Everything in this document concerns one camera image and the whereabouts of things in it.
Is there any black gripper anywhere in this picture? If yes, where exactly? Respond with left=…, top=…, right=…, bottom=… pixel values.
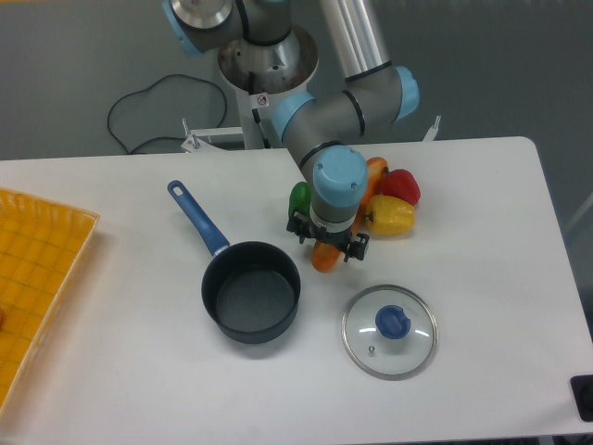
left=286, top=209, right=370, bottom=262

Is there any long orange bread loaf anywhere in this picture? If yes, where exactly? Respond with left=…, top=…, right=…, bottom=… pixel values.
left=310, top=157, right=388, bottom=273

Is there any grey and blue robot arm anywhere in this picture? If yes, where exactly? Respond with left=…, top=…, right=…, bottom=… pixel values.
left=162, top=1, right=420, bottom=260

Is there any green bell pepper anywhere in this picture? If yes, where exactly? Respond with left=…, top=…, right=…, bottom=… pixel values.
left=288, top=182, right=311, bottom=217

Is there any yellow bell pepper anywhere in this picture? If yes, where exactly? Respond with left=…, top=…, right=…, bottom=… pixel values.
left=365, top=195, right=415, bottom=236

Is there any red bell pepper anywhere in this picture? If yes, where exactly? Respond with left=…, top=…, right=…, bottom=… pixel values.
left=380, top=169, right=422, bottom=206

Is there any glass lid with blue knob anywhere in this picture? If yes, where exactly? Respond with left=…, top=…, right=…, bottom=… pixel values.
left=341, top=284, right=439, bottom=381

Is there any yellow woven basket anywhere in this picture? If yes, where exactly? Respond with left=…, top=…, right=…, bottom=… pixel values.
left=1, top=188, right=100, bottom=408

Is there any black object at table edge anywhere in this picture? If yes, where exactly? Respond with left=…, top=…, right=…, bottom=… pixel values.
left=570, top=375, right=593, bottom=422

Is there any dark saucepan with blue handle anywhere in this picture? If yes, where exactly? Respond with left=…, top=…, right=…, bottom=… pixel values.
left=168, top=180, right=301, bottom=344

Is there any black cable on floor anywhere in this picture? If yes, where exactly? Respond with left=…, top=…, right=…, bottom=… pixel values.
left=107, top=73, right=229, bottom=155

